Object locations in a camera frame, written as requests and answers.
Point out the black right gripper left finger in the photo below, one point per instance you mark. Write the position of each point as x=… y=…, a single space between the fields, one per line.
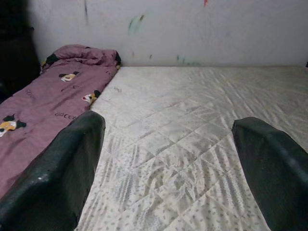
x=48 y=187

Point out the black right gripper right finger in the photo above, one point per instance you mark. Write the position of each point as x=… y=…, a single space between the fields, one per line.
x=279 y=180

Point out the mauve cartoon print blanket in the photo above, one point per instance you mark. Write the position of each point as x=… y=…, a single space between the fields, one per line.
x=48 y=96

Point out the grey quilted mattress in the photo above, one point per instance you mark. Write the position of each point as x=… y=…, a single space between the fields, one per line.
x=180 y=120

